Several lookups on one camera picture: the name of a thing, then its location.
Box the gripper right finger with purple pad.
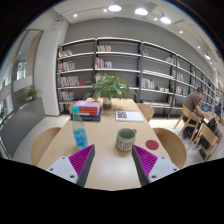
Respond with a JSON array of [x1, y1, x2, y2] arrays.
[[132, 145, 179, 186]]

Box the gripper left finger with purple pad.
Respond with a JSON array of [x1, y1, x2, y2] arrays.
[[47, 145, 95, 187]]

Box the clear blue-label water bottle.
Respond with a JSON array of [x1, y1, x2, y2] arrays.
[[72, 106, 88, 150]]

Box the red round coaster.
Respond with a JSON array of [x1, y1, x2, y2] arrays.
[[145, 140, 159, 150]]

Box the right near wooden chair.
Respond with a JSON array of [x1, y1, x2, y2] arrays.
[[154, 128, 187, 169]]

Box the green patterned ceramic mug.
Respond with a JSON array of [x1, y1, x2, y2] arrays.
[[115, 128, 136, 151]]

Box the left near wooden chair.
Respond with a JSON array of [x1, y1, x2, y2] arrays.
[[31, 127, 61, 165]]

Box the dark blue bottom book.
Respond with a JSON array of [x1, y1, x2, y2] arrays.
[[70, 109, 102, 122]]

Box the open white book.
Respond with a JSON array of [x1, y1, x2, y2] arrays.
[[116, 111, 144, 122]]

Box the red middle book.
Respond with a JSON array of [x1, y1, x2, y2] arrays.
[[79, 107, 99, 116]]

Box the wooden chair behind person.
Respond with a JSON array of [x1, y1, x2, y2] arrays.
[[175, 105, 201, 141]]

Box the pink top book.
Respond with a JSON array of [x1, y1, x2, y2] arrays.
[[74, 100, 100, 109]]

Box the seated person brown shirt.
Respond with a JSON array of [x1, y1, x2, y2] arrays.
[[183, 87, 209, 138]]

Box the green potted plant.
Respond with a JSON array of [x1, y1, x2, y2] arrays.
[[83, 73, 136, 109]]

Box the small plant by window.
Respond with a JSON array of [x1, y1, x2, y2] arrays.
[[26, 86, 40, 102]]

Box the large dark bookshelf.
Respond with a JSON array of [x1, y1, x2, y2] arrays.
[[56, 37, 224, 118]]

